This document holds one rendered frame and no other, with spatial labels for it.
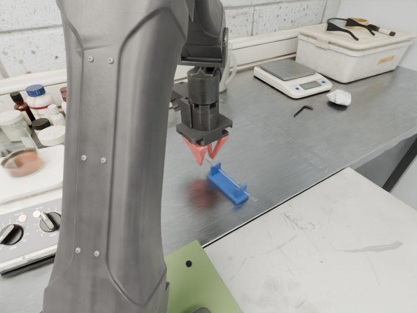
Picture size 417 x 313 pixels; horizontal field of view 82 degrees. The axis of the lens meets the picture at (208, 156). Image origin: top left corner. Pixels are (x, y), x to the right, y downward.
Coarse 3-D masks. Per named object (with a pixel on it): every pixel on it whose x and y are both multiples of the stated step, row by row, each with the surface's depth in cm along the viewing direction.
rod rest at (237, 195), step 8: (216, 168) 52; (208, 176) 53; (216, 176) 53; (224, 176) 53; (216, 184) 52; (224, 184) 51; (232, 184) 51; (224, 192) 50; (232, 192) 49; (240, 192) 47; (232, 200) 49; (240, 200) 48
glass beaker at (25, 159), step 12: (0, 132) 40; (12, 132) 41; (24, 132) 39; (0, 144) 36; (12, 144) 37; (24, 144) 39; (0, 156) 38; (12, 156) 38; (24, 156) 39; (36, 156) 41; (12, 168) 39; (24, 168) 40; (36, 168) 42
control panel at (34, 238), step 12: (36, 204) 40; (48, 204) 40; (60, 204) 40; (0, 216) 38; (12, 216) 38; (0, 228) 37; (24, 228) 38; (36, 228) 38; (24, 240) 37; (36, 240) 38; (48, 240) 38; (0, 252) 36; (12, 252) 37; (24, 252) 37
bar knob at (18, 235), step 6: (6, 228) 37; (12, 228) 36; (18, 228) 37; (0, 234) 37; (6, 234) 36; (12, 234) 37; (18, 234) 37; (0, 240) 35; (6, 240) 36; (12, 240) 37; (18, 240) 37
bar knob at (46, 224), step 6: (42, 216) 38; (48, 216) 38; (54, 216) 39; (60, 216) 39; (42, 222) 39; (48, 222) 38; (54, 222) 38; (42, 228) 38; (48, 228) 37; (54, 228) 38
